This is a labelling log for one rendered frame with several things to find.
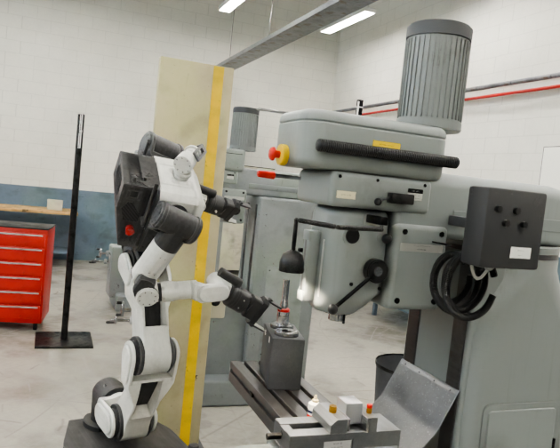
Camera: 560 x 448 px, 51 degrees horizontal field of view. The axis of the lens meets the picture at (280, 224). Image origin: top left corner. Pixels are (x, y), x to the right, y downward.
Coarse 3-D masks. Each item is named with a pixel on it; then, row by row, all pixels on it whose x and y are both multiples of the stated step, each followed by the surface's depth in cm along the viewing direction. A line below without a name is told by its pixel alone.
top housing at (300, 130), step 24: (288, 120) 169; (312, 120) 159; (336, 120) 160; (360, 120) 162; (384, 120) 166; (288, 144) 168; (312, 144) 159; (384, 144) 165; (408, 144) 168; (432, 144) 171; (312, 168) 169; (336, 168) 162; (360, 168) 164; (384, 168) 166; (408, 168) 169; (432, 168) 172
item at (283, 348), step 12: (264, 324) 229; (276, 324) 223; (288, 324) 225; (264, 336) 227; (276, 336) 212; (288, 336) 211; (300, 336) 215; (264, 348) 224; (276, 348) 209; (288, 348) 210; (300, 348) 211; (264, 360) 222; (276, 360) 210; (288, 360) 210; (300, 360) 211; (264, 372) 219; (276, 372) 210; (288, 372) 211; (300, 372) 212; (276, 384) 210; (288, 384) 211
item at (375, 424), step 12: (276, 420) 166; (288, 420) 167; (300, 420) 168; (312, 420) 168; (372, 420) 165; (384, 420) 175; (276, 432) 166; (288, 432) 159; (300, 432) 160; (312, 432) 161; (324, 432) 161; (348, 432) 163; (360, 432) 164; (372, 432) 166; (384, 432) 167; (396, 432) 169; (276, 444) 164; (288, 444) 157; (300, 444) 158; (312, 444) 159; (324, 444) 161; (336, 444) 162; (348, 444) 163; (360, 444) 165; (372, 444) 166; (384, 444) 168; (396, 444) 169
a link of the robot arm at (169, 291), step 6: (156, 282) 205; (162, 282) 207; (168, 282) 207; (174, 282) 208; (180, 282) 208; (186, 282) 208; (156, 288) 201; (162, 288) 204; (168, 288) 205; (174, 288) 206; (180, 288) 206; (186, 288) 207; (162, 294) 204; (168, 294) 205; (174, 294) 205; (180, 294) 206; (186, 294) 207; (162, 300) 205; (168, 300) 206
